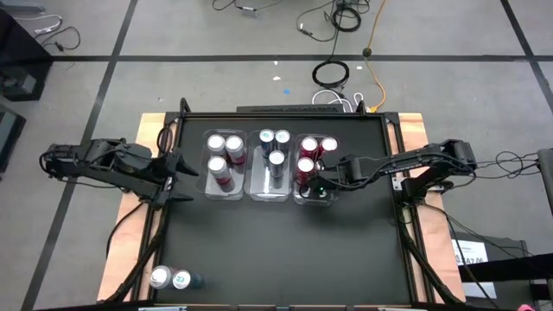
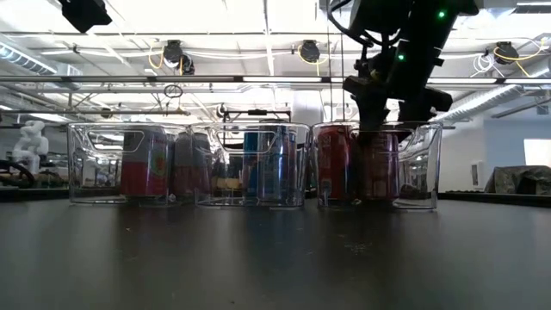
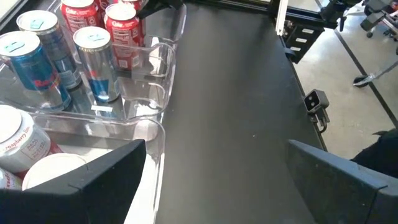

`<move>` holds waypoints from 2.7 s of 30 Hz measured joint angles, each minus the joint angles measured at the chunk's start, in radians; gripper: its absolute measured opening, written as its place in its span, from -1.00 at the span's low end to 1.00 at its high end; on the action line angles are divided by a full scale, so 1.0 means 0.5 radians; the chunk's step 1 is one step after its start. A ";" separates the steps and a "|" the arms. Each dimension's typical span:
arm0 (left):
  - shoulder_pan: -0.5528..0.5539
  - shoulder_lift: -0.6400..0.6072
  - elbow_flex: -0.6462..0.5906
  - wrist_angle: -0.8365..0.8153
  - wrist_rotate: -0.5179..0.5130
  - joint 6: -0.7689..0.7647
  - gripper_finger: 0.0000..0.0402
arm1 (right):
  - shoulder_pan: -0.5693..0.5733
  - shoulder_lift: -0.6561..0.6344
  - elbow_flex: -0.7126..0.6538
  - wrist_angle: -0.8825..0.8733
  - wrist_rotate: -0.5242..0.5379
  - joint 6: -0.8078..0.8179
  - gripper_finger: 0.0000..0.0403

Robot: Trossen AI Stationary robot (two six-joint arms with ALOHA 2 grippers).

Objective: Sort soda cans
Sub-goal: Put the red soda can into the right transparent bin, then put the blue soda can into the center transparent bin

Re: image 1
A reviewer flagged black cable with plug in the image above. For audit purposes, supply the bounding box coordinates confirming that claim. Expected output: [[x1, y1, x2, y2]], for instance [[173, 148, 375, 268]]
[[41, 25, 82, 53]]

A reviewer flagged black desk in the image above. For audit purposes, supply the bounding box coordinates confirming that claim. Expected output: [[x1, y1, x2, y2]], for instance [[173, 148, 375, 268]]
[[0, 7, 54, 103]]

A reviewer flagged black cable bundle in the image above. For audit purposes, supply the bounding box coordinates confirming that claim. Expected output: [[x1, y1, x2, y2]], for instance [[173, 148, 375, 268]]
[[473, 149, 541, 181]]

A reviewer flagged small black cable coil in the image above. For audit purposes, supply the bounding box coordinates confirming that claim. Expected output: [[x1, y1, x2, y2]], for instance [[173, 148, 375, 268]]
[[331, 5, 362, 33]]

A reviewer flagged black cabinet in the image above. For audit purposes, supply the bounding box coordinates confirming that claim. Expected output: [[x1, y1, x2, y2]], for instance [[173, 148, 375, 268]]
[[448, 232, 553, 311]]

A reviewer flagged black beam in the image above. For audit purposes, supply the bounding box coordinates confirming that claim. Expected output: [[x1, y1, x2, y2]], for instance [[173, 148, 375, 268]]
[[457, 252, 553, 282]]

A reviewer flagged black cable with connector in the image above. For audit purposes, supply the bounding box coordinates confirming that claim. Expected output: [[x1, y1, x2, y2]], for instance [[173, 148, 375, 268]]
[[296, 0, 342, 43]]

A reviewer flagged blue slim energy drink can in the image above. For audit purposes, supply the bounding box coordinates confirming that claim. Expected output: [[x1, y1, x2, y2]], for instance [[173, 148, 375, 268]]
[[267, 149, 287, 179], [274, 128, 292, 156], [257, 128, 277, 159], [172, 269, 206, 290]]

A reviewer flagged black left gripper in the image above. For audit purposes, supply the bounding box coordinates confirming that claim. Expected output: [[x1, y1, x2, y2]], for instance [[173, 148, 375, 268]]
[[140, 150, 200, 207]]

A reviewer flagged black cable with grey adapter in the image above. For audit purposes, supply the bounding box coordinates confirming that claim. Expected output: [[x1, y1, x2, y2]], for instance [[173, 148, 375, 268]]
[[210, 0, 285, 19]]

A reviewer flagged black box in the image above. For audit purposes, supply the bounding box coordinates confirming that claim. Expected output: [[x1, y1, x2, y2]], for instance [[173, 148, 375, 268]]
[[0, 105, 27, 173]]

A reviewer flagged orange extension cord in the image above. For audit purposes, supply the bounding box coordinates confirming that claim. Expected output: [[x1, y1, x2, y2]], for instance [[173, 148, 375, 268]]
[[361, 0, 388, 113]]

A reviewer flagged clear plastic bin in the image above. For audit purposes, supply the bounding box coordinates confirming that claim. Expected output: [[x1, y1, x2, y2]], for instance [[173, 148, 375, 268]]
[[244, 129, 295, 203], [194, 128, 248, 202], [291, 132, 342, 207]]

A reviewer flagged white paper label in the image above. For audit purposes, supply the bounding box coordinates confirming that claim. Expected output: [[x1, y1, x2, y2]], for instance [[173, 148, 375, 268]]
[[451, 239, 489, 266], [464, 281, 498, 300]]

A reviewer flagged large black cable coil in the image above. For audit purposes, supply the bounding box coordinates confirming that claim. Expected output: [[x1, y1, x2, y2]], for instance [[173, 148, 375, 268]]
[[311, 59, 351, 90]]

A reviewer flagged red cola can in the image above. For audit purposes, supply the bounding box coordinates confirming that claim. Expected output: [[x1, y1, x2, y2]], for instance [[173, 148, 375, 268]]
[[299, 136, 321, 168], [295, 155, 319, 187], [319, 136, 340, 156]]

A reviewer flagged black cable conduit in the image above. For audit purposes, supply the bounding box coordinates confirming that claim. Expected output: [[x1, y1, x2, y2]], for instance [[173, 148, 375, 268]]
[[103, 206, 169, 303], [395, 205, 466, 306]]

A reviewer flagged black metal table frame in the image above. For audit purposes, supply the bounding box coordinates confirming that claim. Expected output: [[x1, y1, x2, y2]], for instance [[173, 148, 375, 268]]
[[131, 97, 433, 311]]

